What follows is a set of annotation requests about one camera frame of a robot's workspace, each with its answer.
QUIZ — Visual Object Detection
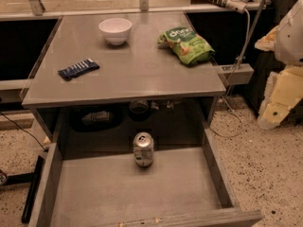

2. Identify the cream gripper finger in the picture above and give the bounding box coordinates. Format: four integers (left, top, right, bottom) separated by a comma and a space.
257, 65, 303, 130

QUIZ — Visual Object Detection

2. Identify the silver green 7up can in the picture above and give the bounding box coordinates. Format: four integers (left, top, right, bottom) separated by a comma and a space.
133, 132, 154, 166

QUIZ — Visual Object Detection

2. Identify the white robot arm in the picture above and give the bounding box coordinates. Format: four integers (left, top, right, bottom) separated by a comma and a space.
255, 0, 303, 130

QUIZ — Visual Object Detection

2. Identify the open grey drawer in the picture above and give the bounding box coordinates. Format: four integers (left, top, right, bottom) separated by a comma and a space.
28, 130, 262, 227

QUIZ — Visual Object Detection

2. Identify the grey counter cabinet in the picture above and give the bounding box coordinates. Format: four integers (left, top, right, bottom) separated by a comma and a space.
21, 11, 227, 144

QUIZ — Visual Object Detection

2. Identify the green chip bag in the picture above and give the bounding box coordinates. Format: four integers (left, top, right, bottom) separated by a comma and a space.
157, 26, 215, 65

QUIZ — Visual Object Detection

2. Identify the white ceramic bowl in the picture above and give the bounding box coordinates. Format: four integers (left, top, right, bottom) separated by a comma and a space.
98, 18, 133, 45

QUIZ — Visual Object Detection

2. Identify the dark blue snack packet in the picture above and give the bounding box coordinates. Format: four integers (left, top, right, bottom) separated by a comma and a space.
58, 59, 100, 81

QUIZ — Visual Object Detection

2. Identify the black floor stand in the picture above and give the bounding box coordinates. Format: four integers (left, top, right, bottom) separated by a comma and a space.
0, 156, 45, 227

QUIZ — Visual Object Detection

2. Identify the grey side bracket box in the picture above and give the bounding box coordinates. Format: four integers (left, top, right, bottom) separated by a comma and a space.
216, 63, 254, 87

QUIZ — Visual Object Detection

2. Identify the white power cable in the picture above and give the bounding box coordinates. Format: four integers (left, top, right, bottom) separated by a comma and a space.
210, 9, 252, 139

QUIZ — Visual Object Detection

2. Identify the black thin cable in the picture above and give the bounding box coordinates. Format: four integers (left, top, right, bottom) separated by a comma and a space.
0, 111, 47, 151

